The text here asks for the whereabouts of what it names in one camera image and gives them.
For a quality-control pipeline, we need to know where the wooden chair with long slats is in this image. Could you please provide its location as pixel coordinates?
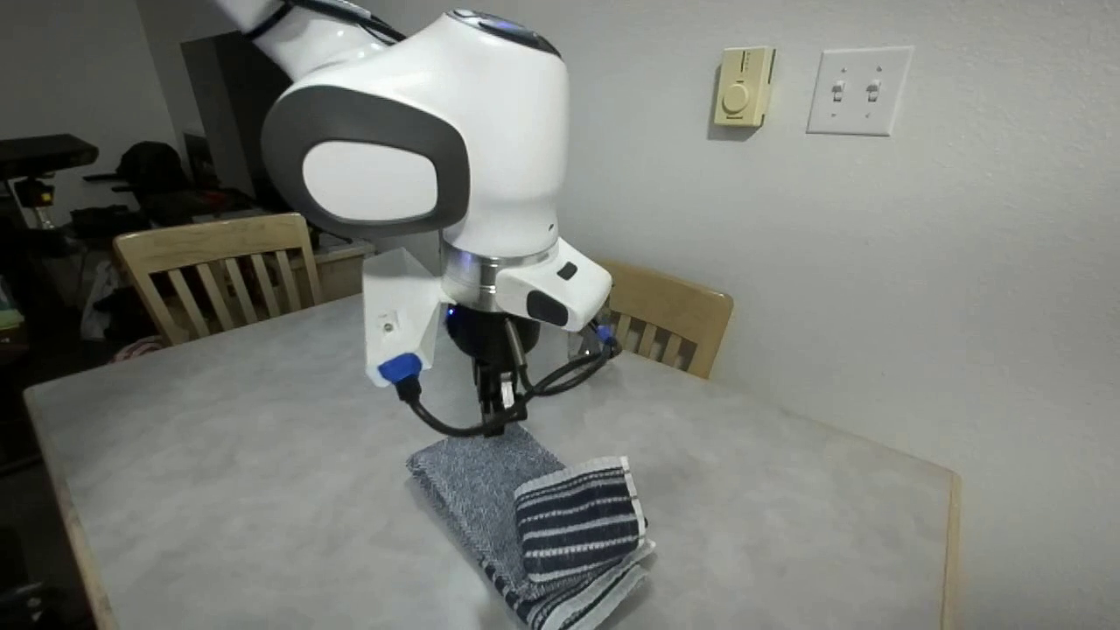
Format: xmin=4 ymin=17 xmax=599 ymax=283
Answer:
xmin=112 ymin=209 xmax=327 ymax=351

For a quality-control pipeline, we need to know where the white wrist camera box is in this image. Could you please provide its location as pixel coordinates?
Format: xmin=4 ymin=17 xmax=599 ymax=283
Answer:
xmin=356 ymin=244 xmax=448 ymax=394

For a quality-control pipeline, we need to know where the wooden chair with short slats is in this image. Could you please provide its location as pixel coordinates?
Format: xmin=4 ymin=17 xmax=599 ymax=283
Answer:
xmin=581 ymin=257 xmax=737 ymax=381

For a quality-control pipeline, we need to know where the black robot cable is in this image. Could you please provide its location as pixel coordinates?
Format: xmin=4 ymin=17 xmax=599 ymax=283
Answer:
xmin=391 ymin=342 xmax=620 ymax=442

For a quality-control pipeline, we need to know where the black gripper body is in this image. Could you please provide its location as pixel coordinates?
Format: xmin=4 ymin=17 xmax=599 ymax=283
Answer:
xmin=442 ymin=302 xmax=547 ymax=378

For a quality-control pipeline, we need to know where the black bag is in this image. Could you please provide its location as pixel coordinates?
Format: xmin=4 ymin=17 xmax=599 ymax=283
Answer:
xmin=116 ymin=140 xmax=196 ymax=222

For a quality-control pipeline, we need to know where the beige wall thermostat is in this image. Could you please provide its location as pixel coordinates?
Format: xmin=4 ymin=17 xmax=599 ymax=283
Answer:
xmin=711 ymin=47 xmax=779 ymax=134

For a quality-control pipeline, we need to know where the grey towel with navy stripes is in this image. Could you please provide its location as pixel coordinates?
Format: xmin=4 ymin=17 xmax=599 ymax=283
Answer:
xmin=401 ymin=427 xmax=657 ymax=630

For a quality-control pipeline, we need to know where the black padded bench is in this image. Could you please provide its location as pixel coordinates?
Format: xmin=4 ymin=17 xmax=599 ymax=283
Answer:
xmin=0 ymin=134 xmax=100 ymax=181

